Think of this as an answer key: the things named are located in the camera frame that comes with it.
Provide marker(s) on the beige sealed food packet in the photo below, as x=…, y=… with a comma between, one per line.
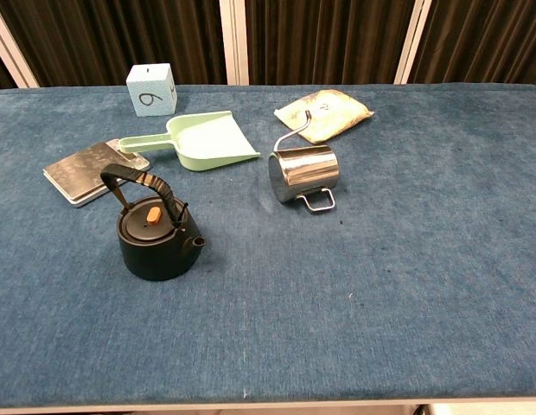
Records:
x=333, y=112

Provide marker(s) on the mint green plastic dustpan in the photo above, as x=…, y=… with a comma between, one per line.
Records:
x=207, y=142

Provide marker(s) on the black cast iron kettle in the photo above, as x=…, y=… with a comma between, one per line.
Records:
x=155, y=255

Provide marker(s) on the dark pleated curtain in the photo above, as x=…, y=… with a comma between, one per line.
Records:
x=488, y=39
x=121, y=34
x=0, y=73
x=324, y=39

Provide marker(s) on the silver digital kitchen scale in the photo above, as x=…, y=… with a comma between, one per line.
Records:
x=78, y=173

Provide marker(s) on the light blue numbered foam cube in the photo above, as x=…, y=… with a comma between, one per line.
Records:
x=151, y=93

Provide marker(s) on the blue table cloth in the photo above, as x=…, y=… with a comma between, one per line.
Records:
x=337, y=281

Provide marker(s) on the stainless steel gooseneck pitcher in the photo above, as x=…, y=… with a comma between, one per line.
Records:
x=307, y=168

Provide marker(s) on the white frame post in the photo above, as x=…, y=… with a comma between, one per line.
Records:
x=10, y=47
x=412, y=43
x=234, y=43

